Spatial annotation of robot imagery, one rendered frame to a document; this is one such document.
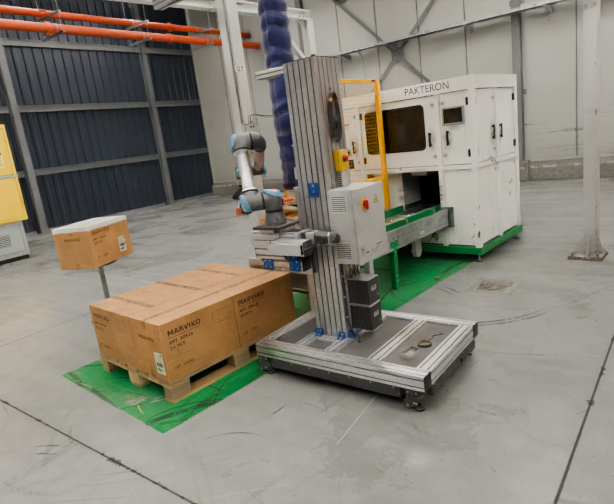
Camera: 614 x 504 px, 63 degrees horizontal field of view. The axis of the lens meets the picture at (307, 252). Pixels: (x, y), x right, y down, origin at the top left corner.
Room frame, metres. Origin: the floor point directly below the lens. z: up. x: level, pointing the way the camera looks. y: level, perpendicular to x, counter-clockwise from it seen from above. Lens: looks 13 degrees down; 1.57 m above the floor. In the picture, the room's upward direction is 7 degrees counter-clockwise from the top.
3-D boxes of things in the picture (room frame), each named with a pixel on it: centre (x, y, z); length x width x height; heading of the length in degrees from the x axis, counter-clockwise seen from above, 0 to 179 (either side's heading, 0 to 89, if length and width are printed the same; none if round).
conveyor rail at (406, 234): (4.62, -0.79, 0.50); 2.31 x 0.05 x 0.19; 136
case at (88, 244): (4.96, 2.10, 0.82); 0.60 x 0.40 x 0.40; 163
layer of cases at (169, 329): (3.74, 0.93, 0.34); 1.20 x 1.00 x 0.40; 136
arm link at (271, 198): (3.27, 0.19, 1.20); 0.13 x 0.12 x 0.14; 101
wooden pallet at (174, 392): (3.74, 0.93, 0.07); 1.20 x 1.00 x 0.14; 136
